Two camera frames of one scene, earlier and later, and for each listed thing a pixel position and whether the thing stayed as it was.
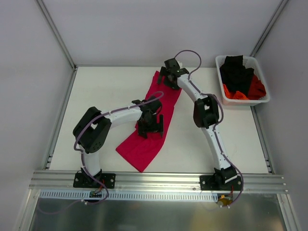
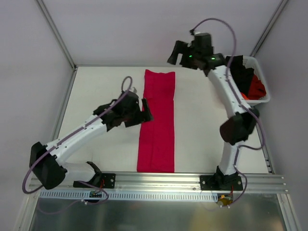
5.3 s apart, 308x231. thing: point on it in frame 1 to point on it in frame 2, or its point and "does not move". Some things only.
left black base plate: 108,179 does not move
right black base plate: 217,183 does not move
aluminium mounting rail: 56,181 does not move
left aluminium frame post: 57,34 does not move
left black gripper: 149,126 to 138,113
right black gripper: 167,78 to 184,57
